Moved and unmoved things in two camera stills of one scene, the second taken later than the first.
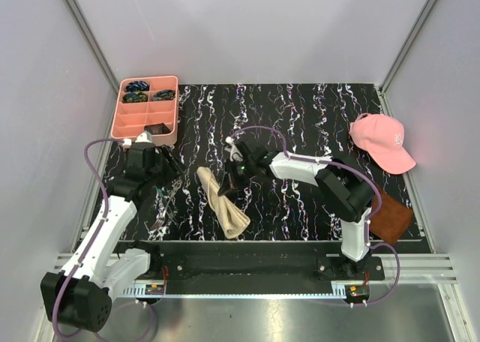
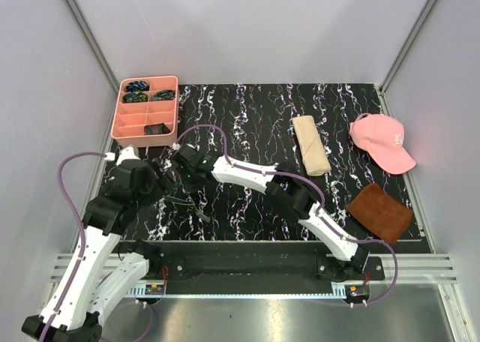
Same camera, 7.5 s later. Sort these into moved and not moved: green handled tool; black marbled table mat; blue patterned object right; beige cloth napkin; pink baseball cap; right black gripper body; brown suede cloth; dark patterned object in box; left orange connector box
Moved: right black gripper body; green handled tool; beige cloth napkin
Not moved: dark patterned object in box; pink baseball cap; left orange connector box; black marbled table mat; blue patterned object right; brown suede cloth
